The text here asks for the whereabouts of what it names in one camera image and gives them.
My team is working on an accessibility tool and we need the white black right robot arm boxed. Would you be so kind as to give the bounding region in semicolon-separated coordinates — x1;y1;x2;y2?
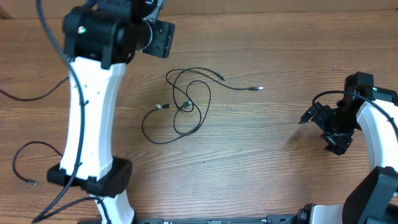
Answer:
288;72;397;223

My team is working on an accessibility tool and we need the thin black USB cable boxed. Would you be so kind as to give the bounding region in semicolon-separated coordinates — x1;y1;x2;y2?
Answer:
0;76;71;187

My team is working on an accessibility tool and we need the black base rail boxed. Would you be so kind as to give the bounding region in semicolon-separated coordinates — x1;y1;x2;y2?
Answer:
132;214;296;224

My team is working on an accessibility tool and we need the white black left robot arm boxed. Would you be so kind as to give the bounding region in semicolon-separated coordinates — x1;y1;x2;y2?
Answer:
47;0;175;223

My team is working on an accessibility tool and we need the brown cardboard wall panel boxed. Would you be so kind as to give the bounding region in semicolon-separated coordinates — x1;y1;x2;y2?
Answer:
1;0;397;19

